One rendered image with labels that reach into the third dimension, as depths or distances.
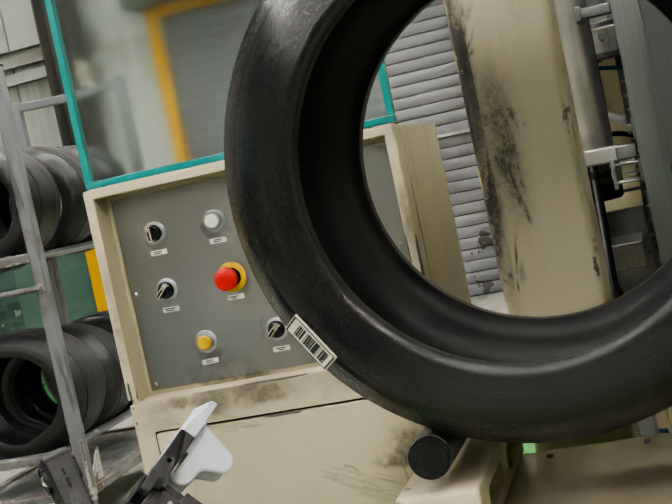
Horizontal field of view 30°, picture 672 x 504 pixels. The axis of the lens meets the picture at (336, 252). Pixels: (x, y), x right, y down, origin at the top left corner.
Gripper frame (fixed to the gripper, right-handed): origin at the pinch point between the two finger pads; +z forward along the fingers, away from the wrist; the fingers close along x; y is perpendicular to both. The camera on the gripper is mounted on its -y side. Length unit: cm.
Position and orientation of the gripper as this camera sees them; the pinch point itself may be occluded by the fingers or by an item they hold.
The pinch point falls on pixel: (200, 409)
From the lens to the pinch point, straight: 122.0
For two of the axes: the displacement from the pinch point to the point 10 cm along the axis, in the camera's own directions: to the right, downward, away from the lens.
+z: 5.0, -7.2, 4.7
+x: 3.1, -3.6, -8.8
